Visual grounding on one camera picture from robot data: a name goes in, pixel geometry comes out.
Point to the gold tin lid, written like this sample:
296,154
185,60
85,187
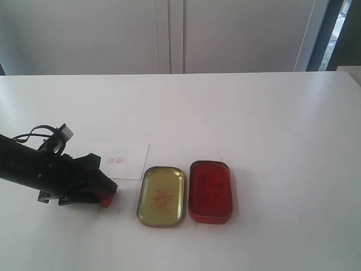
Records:
161,200

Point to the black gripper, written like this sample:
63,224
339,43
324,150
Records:
75,181

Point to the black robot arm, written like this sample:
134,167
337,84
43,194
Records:
23,165

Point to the white cabinet doors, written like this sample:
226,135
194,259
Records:
144,37

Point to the white neighbouring table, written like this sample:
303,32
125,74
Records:
354,71

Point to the red rubber stamp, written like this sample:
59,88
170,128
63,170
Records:
105,199

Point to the white paper card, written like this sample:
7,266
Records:
121,160

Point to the red ink pad tin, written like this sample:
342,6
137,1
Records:
210,193

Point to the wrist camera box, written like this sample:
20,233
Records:
58,140

